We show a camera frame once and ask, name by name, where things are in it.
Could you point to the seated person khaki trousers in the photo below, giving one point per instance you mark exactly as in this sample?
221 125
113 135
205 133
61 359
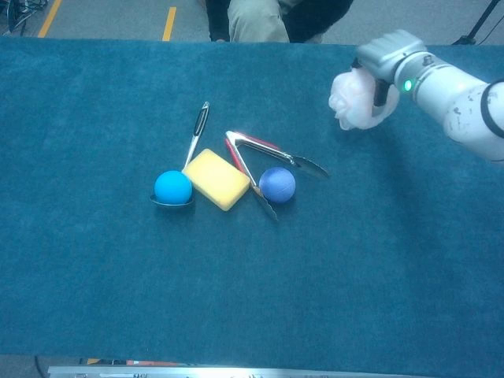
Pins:
256 19

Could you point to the white mesh bath pouf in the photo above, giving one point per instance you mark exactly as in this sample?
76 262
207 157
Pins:
350 102

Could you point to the aluminium rail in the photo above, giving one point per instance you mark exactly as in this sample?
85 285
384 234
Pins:
197 372

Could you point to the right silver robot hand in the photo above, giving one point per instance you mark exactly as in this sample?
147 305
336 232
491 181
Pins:
390 49

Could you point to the yellow box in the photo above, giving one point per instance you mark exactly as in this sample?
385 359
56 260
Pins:
93 361

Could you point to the steel tongs red grips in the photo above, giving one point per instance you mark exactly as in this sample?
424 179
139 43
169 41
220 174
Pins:
311 165

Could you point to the light blue ball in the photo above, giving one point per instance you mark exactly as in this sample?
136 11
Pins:
173 187

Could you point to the yellow sponge block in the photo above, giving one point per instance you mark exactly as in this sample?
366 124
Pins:
216 179

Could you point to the teal carpet table mat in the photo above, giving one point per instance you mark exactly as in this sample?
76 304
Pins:
252 275

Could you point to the dark blue ball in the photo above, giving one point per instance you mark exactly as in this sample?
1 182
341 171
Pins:
276 185

